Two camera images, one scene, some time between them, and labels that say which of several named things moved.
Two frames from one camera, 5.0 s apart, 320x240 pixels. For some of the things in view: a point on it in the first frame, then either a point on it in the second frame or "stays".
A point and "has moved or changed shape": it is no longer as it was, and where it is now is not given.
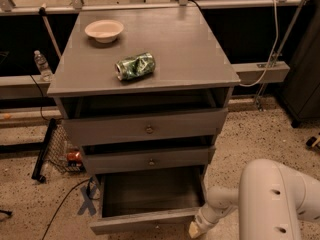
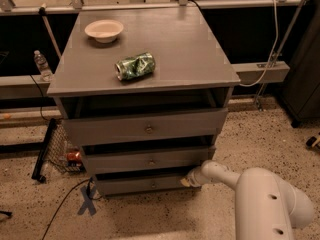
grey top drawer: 143,127 stays
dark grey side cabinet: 301,91 stays
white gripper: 204,219 -> 192,178
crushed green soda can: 138,66 stays
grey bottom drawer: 149,198 has moved or changed shape
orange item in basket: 74,156 stays
